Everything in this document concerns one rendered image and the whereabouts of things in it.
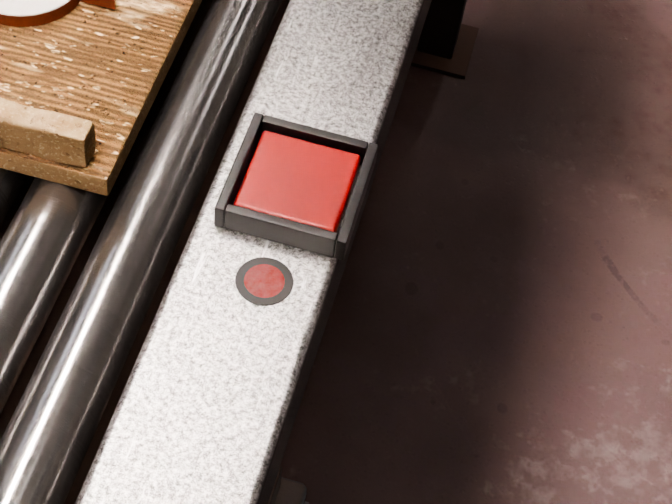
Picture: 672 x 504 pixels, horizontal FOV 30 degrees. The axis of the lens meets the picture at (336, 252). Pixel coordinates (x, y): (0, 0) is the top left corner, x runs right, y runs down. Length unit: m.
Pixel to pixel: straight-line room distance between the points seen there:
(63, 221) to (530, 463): 1.09
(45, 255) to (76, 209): 0.04
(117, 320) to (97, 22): 0.20
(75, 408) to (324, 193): 0.19
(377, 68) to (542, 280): 1.10
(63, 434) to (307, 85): 0.27
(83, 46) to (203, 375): 0.23
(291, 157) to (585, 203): 1.28
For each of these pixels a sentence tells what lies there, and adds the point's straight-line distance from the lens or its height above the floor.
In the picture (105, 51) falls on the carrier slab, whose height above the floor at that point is 0.94.
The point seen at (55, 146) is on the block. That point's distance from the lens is 0.70.
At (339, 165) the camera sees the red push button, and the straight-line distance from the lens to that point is 0.72.
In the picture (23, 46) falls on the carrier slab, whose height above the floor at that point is 0.94.
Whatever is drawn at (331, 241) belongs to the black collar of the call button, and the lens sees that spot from 0.69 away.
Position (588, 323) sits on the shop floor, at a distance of 1.84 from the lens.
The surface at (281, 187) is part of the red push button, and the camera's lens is 0.71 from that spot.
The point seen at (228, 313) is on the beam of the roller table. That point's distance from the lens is 0.68.
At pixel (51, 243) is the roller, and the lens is 0.71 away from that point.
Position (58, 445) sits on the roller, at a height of 0.92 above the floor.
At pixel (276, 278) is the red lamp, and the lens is 0.69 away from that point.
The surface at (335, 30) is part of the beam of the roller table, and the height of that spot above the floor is 0.91.
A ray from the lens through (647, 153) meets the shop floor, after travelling 2.08.
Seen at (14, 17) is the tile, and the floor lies 0.94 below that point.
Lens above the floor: 1.48
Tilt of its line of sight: 54 degrees down
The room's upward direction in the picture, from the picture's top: 9 degrees clockwise
